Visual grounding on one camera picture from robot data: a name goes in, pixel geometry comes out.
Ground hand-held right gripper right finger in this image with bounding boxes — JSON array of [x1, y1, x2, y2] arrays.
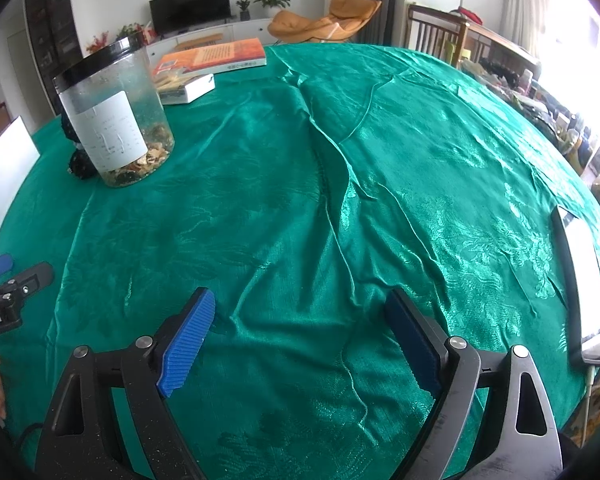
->
[[386, 288, 563, 480]]

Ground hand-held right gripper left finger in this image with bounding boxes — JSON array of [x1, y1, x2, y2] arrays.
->
[[35, 287, 217, 480]]

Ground white board panel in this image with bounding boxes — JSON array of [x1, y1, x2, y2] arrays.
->
[[0, 116, 41, 263]]

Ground black lace item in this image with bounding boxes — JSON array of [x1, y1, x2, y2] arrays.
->
[[60, 115, 101, 181]]

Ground clear jar with black lid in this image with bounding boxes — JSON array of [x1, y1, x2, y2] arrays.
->
[[52, 31, 176, 188]]

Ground smartphone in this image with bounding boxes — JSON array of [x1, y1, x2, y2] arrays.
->
[[550, 205, 600, 366]]

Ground green tablecloth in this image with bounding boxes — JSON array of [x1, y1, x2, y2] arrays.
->
[[0, 42, 600, 480]]

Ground dark display cabinet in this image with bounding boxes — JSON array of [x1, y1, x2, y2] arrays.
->
[[22, 0, 83, 118]]

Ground small white box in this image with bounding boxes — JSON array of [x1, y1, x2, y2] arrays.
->
[[157, 72, 216, 106]]

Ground bushy green houseplant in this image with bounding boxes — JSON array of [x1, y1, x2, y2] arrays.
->
[[116, 22, 148, 41]]

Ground pile of household clutter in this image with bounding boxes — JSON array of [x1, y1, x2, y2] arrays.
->
[[460, 55, 600, 186]]

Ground orange book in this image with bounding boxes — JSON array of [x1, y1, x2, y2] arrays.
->
[[152, 38, 267, 75]]

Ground wooden chair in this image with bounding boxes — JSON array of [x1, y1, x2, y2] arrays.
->
[[407, 4, 541, 81]]

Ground black television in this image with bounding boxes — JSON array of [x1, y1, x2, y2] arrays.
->
[[149, 0, 232, 35]]

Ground white television cabinet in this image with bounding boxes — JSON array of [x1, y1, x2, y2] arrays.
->
[[145, 17, 281, 63]]

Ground orange lounge chair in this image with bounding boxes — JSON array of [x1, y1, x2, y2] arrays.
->
[[269, 0, 382, 45]]

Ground large green potted plant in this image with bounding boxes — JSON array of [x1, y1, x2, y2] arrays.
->
[[253, 0, 297, 20]]

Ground black cable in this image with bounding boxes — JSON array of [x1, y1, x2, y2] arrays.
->
[[15, 421, 48, 453]]

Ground white cable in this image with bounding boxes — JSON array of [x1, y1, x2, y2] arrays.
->
[[580, 362, 596, 446]]

